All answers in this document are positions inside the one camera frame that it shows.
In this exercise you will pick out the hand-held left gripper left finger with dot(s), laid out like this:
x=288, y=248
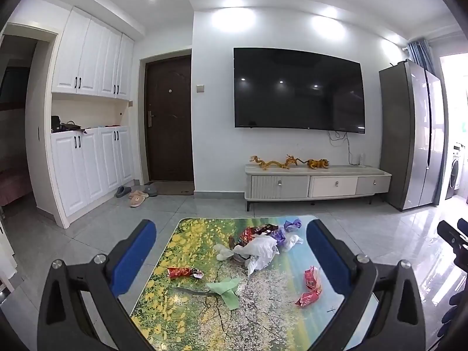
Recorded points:
x=137, y=259

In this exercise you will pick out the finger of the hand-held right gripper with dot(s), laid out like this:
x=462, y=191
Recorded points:
x=448, y=232

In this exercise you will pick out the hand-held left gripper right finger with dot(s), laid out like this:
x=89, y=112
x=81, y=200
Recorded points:
x=327, y=256

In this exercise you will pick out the white tissue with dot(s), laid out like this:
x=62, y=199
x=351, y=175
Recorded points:
x=223, y=252
x=292, y=241

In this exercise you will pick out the red and white snack bag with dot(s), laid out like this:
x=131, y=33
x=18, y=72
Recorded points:
x=181, y=272

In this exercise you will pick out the person's right hand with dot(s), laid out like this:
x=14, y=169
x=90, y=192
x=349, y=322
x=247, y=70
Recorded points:
x=453, y=314

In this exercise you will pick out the crumpled red candy wrapper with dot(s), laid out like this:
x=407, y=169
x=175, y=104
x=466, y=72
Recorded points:
x=312, y=278
x=307, y=298

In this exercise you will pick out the purple candy wrapper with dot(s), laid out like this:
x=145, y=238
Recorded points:
x=278, y=236
x=292, y=224

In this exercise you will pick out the beige slipper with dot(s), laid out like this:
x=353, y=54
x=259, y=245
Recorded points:
x=139, y=193
x=137, y=202

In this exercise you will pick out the white washing machine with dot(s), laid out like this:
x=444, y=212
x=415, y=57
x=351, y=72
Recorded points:
x=454, y=173

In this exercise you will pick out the white plastic bag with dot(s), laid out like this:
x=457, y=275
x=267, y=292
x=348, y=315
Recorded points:
x=261, y=250

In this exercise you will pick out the grey slipper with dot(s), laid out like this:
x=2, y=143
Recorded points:
x=123, y=191
x=151, y=191

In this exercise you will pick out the white TV stand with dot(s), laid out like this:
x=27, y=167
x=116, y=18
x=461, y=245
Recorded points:
x=292, y=186

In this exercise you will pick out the brown snack wrapper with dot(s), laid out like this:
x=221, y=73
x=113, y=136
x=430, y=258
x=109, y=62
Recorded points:
x=252, y=234

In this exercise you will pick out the grey doormat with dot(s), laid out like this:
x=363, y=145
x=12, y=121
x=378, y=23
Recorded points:
x=170, y=188

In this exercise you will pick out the landscape print coffee table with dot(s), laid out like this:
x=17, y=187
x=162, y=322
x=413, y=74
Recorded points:
x=190, y=321

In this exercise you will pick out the golden tiger figurine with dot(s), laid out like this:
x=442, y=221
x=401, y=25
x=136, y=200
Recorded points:
x=318, y=163

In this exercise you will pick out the green paper napkin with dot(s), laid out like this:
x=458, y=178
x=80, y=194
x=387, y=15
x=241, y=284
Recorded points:
x=226, y=292

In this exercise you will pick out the golden dragon figurine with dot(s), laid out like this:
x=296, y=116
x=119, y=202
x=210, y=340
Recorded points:
x=292, y=162
x=267, y=163

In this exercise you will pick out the white base cabinet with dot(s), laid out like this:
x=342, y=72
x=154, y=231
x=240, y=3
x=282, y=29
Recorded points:
x=87, y=172

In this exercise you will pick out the white power strip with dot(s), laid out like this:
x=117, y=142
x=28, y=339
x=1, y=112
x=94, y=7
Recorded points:
x=362, y=159

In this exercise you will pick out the grey refrigerator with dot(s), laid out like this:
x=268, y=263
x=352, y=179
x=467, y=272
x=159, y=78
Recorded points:
x=406, y=135

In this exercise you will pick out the dark brown entrance door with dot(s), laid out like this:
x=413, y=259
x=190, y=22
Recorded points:
x=170, y=124

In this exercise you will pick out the dark bag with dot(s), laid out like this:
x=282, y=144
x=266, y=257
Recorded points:
x=71, y=127

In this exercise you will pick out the black box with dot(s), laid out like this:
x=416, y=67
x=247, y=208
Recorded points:
x=56, y=124

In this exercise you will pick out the blue curtain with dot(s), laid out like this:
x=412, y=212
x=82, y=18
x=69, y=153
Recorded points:
x=420, y=56

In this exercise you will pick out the black wall television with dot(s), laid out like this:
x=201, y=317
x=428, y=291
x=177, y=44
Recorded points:
x=299, y=91

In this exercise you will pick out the white wall cabinet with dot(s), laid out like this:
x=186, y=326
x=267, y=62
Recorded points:
x=87, y=58

